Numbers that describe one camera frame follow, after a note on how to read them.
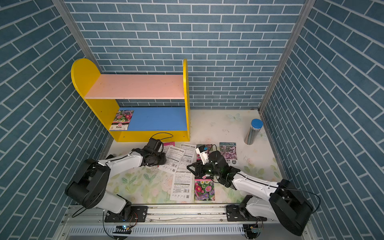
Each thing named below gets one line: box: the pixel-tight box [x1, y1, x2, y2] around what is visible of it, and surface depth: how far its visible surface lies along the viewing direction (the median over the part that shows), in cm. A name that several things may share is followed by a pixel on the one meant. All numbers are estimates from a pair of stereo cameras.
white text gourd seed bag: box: [179, 143, 197, 170], surface depth 96 cm
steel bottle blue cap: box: [244, 118, 264, 145], surface depth 91 cm
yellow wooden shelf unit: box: [71, 58, 191, 143], surface depth 80 cm
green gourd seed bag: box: [158, 145, 186, 175], surface depth 93 cm
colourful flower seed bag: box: [194, 175, 216, 201], surface depth 84 cm
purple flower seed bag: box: [219, 142, 239, 167], surface depth 100 cm
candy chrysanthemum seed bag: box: [109, 110, 134, 131], surface depth 97 cm
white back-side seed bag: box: [170, 169, 193, 202], surface depth 84 cm
